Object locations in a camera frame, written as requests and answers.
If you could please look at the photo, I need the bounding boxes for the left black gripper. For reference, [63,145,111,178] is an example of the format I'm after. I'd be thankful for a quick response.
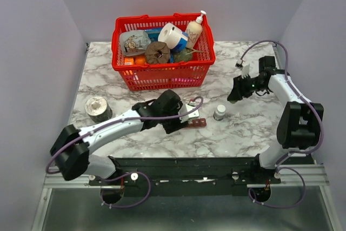
[161,103,189,135]

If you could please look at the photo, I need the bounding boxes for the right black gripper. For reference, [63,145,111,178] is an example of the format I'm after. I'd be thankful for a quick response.
[227,73,267,101]

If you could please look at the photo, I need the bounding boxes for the brown weekly pill organizer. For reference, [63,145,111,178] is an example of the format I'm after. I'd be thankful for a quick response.
[186,118,207,129]

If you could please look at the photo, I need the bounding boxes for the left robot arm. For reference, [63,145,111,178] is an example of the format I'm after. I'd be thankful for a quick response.
[50,89,200,185]

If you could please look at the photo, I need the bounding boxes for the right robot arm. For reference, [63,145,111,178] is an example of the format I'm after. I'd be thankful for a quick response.
[227,56,324,183]

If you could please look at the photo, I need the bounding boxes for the white cap vitamin bottle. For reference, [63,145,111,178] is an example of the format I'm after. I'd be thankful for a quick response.
[213,104,226,121]

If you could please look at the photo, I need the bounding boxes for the red plastic shopping basket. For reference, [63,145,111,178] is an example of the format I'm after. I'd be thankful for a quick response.
[111,13,216,91]

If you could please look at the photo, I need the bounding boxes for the orange fruit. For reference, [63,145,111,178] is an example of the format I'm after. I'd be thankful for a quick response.
[134,55,146,65]

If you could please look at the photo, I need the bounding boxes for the brown round paper package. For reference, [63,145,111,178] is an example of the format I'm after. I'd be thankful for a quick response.
[145,42,170,64]

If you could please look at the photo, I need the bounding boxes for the orange small box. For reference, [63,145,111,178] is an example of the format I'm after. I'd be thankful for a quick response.
[124,57,135,66]

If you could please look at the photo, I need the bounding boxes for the cream pump lotion bottle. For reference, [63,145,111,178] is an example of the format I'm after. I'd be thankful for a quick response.
[185,10,207,49]

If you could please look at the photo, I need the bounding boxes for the grey cartoon snack bag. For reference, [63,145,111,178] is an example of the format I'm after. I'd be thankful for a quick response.
[119,30,151,57]

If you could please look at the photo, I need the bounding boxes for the white toilet paper roll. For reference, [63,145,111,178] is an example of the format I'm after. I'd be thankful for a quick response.
[158,23,188,52]

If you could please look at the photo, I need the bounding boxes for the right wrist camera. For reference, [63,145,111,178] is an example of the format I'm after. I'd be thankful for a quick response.
[236,60,250,78]

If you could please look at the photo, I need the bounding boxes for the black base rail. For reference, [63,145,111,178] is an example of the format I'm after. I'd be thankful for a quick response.
[89,157,281,197]

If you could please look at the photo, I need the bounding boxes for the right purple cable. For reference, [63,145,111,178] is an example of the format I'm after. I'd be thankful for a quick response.
[239,40,322,209]

